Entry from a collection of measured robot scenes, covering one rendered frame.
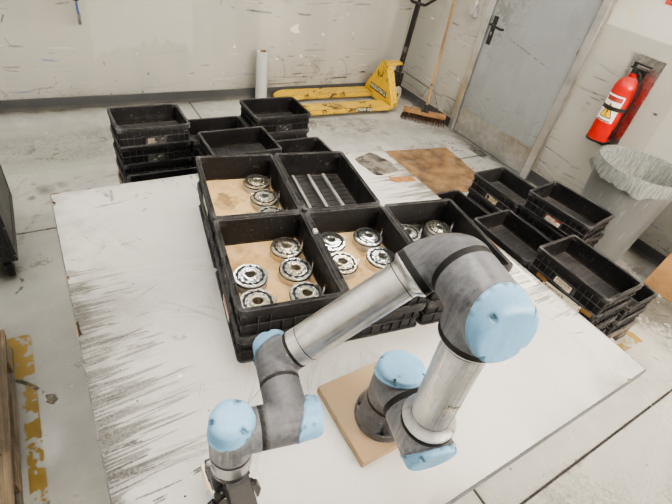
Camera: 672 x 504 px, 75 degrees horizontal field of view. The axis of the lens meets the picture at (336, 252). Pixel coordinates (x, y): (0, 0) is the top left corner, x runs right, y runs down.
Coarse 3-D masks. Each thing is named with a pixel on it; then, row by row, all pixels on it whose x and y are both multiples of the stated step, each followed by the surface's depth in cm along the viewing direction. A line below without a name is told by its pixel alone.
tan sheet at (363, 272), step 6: (342, 234) 159; (348, 234) 159; (348, 240) 157; (348, 246) 154; (354, 246) 155; (348, 252) 152; (354, 252) 152; (360, 252) 153; (366, 252) 153; (360, 258) 150; (360, 264) 148; (360, 270) 145; (366, 270) 146; (354, 276) 143; (360, 276) 143; (366, 276) 144; (348, 282) 140; (354, 282) 141; (360, 282) 141
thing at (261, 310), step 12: (252, 216) 142; (264, 216) 143; (276, 216) 144; (288, 216) 146; (216, 228) 135; (312, 228) 142; (324, 252) 134; (228, 276) 120; (336, 276) 127; (240, 300) 114; (300, 300) 117; (312, 300) 118; (324, 300) 120; (240, 312) 111; (252, 312) 112; (264, 312) 114; (276, 312) 116
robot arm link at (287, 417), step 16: (272, 384) 79; (288, 384) 79; (272, 400) 77; (288, 400) 76; (304, 400) 77; (272, 416) 74; (288, 416) 74; (304, 416) 75; (320, 416) 76; (272, 432) 73; (288, 432) 73; (304, 432) 74; (320, 432) 76; (272, 448) 74
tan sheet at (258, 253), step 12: (228, 252) 142; (240, 252) 143; (252, 252) 144; (264, 252) 145; (240, 264) 139; (264, 264) 140; (276, 264) 141; (276, 276) 137; (312, 276) 140; (276, 288) 133; (288, 288) 134
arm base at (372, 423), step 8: (360, 400) 117; (368, 400) 110; (360, 408) 114; (368, 408) 111; (360, 416) 113; (368, 416) 111; (376, 416) 109; (384, 416) 108; (360, 424) 113; (368, 424) 111; (376, 424) 110; (384, 424) 110; (368, 432) 112; (376, 432) 111; (384, 432) 111; (376, 440) 112; (384, 440) 111; (392, 440) 112
